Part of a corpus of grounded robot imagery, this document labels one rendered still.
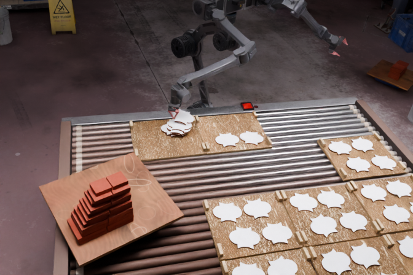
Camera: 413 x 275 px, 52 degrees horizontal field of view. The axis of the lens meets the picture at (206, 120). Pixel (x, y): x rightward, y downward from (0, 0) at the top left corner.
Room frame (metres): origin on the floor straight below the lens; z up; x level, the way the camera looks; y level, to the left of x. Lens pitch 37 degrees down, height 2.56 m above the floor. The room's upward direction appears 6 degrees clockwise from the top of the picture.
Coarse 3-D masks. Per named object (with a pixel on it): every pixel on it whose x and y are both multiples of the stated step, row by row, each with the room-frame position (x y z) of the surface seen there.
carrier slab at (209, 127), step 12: (204, 120) 2.14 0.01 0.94; (216, 120) 2.15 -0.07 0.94; (228, 120) 2.17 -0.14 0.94; (240, 120) 2.18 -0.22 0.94; (252, 120) 2.19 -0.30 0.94; (204, 132) 2.02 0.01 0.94; (216, 132) 2.03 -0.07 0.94; (228, 132) 2.04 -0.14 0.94; (240, 132) 2.06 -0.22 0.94; (252, 132) 2.07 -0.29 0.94; (216, 144) 1.92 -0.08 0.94; (240, 144) 1.94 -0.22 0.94; (252, 144) 1.95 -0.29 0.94; (264, 144) 1.96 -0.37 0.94
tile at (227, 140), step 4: (220, 136) 1.98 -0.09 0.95; (224, 136) 1.99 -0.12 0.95; (228, 136) 1.99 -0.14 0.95; (232, 136) 1.99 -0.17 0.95; (236, 136) 2.00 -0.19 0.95; (216, 140) 1.94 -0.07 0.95; (220, 140) 1.95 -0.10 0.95; (224, 140) 1.95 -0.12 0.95; (228, 140) 1.95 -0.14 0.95; (232, 140) 1.96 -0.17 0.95; (236, 140) 1.96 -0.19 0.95; (220, 144) 1.91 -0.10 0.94; (224, 144) 1.91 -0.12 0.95; (228, 144) 1.91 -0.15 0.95; (232, 144) 1.92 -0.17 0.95
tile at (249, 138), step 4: (248, 132) 2.05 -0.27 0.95; (240, 136) 2.00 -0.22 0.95; (244, 136) 2.01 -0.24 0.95; (248, 136) 2.01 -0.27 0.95; (252, 136) 2.01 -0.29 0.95; (256, 136) 2.02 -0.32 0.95; (260, 136) 2.02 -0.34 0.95; (244, 140) 1.97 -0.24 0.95; (248, 140) 1.98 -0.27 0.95; (252, 140) 1.98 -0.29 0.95; (256, 140) 1.98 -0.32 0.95; (260, 140) 1.99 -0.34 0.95; (256, 144) 1.94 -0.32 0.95
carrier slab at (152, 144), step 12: (156, 120) 2.08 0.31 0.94; (168, 120) 2.10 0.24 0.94; (132, 132) 1.94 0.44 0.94; (144, 132) 1.96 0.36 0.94; (156, 132) 1.97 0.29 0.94; (192, 132) 2.01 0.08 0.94; (144, 144) 1.84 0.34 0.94; (156, 144) 1.86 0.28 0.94; (168, 144) 1.87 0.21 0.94; (180, 144) 1.88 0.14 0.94; (192, 144) 1.89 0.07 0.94; (144, 156) 1.75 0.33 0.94; (156, 156) 1.76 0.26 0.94; (168, 156) 1.77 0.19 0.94; (180, 156) 1.78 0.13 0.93; (192, 156) 1.80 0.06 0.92
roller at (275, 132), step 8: (296, 128) 2.18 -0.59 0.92; (304, 128) 2.19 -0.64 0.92; (312, 128) 2.20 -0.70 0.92; (320, 128) 2.21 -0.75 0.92; (328, 128) 2.23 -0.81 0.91; (336, 128) 2.24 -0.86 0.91; (344, 128) 2.26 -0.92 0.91; (120, 144) 1.84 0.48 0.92; (128, 144) 1.85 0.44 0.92; (72, 152) 1.74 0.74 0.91; (80, 152) 1.75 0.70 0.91
